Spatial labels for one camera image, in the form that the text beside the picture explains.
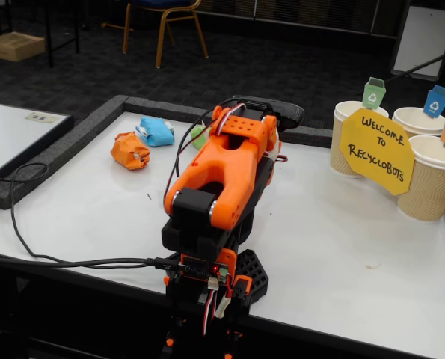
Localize small handwritten paper sticker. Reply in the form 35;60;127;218
24;111;61;124

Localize orange crumpled paper ball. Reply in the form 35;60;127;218
110;131;151;171

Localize black robot base clamp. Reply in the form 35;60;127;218
162;247;270;359

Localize paper cup with orange label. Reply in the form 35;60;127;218
396;135;445;222

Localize black controller USB cable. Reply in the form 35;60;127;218
0;249;182;271

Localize green recycling bin label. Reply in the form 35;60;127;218
360;76;387;111

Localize paper cup with blue label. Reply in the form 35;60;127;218
392;106;445;138

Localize black metal table legs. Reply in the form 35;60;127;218
0;0;81;68

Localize brown cardboard box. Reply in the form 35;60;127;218
0;31;46;63

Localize white board with black frame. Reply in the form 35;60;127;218
0;100;76;184

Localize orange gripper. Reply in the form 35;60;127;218
259;114;283;159

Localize black foam border strip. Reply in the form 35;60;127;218
123;95;223;126
0;95;130;210
281;125;334;149

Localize blue paper ball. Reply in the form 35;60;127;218
135;116;176;147

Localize green paper ball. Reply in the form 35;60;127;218
189;119;212;150

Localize paper cup with green label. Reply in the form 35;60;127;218
329;99;390;179

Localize black slanted stand bar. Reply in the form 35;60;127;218
384;52;445;84

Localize orange-cased controller board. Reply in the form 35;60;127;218
179;251;238;282

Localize gold-framed chair blue seat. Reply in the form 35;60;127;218
101;0;210;70

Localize red white black servo cable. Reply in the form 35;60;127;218
163;99;245;205

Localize yellow handwritten welcome sign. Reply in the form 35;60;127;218
338;108;416;196

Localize servo cable loop with connector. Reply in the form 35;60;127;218
201;278;233;336

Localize thin black camera cable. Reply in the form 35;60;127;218
0;162;159;269

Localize blue recycling bin label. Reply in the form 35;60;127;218
423;84;445;120

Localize standing white panel black frame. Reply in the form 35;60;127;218
390;0;445;82

